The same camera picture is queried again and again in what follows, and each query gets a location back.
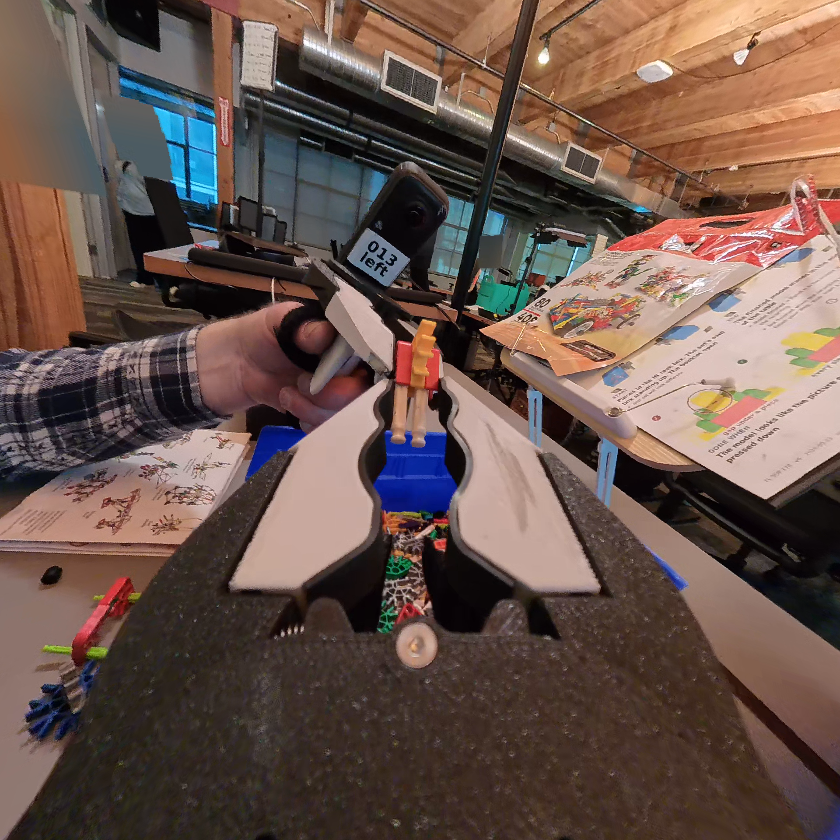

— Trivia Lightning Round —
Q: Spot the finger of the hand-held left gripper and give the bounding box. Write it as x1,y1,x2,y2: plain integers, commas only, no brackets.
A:
321,285,404,376

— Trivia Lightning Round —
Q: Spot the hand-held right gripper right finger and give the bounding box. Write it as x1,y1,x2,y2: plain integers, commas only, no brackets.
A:
439,377,603,599

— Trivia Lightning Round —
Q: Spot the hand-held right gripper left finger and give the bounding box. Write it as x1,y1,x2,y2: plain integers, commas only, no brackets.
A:
229,378,399,595

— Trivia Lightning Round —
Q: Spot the red yellow toy construction piece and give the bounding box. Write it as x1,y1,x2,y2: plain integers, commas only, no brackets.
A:
389,318,442,448

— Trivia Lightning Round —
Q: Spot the person's left forearm plaid sleeve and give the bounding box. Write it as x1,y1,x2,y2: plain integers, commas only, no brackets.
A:
0,325,227,483

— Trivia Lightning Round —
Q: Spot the person's left hand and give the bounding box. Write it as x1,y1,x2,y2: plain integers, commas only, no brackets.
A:
196,301,378,433

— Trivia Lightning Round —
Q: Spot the blue plastic bin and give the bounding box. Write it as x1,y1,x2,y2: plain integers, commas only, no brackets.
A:
246,422,686,594

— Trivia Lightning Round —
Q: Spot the pile of colourful toy pieces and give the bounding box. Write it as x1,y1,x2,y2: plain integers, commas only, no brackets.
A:
380,514,450,636

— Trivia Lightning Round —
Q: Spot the tilted board stand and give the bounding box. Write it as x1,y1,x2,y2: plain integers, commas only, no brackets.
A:
500,347,699,509

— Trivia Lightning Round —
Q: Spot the black metal pole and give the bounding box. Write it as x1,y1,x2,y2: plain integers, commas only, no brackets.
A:
449,0,543,312

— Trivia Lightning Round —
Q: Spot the white air vent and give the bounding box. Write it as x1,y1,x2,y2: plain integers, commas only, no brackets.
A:
561,141,606,186
380,49,443,114

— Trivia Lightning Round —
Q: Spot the paper sheet on table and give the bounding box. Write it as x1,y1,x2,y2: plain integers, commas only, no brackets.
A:
0,428,254,556

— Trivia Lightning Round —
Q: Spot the red toy connector piece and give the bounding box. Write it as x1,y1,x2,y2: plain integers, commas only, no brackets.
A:
71,577,136,666

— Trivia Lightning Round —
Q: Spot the white instruction sheet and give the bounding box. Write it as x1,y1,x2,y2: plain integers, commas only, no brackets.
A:
562,235,840,504

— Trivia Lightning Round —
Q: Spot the green toy rod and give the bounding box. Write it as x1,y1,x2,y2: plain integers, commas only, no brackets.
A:
41,640,114,660

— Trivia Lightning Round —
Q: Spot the small blue toy piece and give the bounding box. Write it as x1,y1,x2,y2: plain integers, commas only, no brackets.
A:
23,659,101,745

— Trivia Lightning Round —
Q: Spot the silver ventilation duct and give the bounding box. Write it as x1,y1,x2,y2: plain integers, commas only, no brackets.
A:
298,23,686,214

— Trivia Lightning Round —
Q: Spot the wooden post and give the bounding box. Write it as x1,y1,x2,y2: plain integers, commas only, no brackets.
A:
0,183,88,354

